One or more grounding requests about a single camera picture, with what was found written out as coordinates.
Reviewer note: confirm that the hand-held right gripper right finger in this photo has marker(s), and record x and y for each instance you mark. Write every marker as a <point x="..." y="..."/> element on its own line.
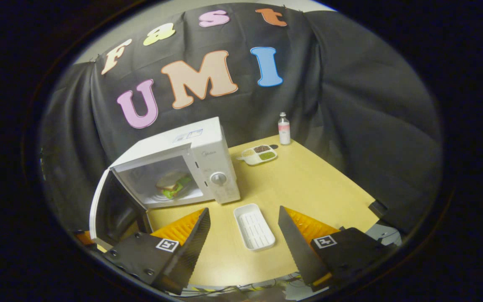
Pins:
<point x="296" y="251"/>

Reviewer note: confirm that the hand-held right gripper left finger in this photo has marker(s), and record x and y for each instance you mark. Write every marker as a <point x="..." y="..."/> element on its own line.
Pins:
<point x="195" y="251"/>

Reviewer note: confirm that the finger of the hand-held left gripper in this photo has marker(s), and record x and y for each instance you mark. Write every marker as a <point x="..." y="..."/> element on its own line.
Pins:
<point x="83" y="238"/>

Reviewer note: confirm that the sandwich with green lettuce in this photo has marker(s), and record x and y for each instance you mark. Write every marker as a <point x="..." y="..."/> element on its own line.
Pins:
<point x="170" y="182"/>

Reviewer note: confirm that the white microwave oven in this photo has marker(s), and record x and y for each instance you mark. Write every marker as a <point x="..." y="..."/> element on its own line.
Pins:
<point x="212" y="142"/>

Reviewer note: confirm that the white ribbed tray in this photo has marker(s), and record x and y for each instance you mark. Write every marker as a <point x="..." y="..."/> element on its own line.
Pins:
<point x="253" y="228"/>

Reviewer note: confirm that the small black block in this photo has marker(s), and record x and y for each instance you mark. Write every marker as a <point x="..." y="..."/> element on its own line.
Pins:
<point x="377" y="208"/>

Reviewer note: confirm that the white divided dish with grains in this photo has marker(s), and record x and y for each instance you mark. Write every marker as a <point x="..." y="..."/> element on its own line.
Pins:
<point x="258" y="159"/>

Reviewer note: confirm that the small bottle with pink label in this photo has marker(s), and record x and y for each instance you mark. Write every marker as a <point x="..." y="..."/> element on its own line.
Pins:
<point x="284" y="132"/>

